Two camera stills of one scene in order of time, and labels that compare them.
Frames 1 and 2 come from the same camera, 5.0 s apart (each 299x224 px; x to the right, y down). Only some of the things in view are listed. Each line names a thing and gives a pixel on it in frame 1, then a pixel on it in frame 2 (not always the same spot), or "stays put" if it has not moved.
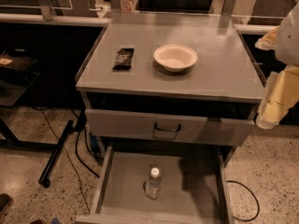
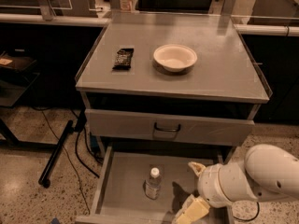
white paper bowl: (176, 57) stays put
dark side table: (14, 78) stays put
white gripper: (288, 44) to (207, 184)
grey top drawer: (169, 126) stays put
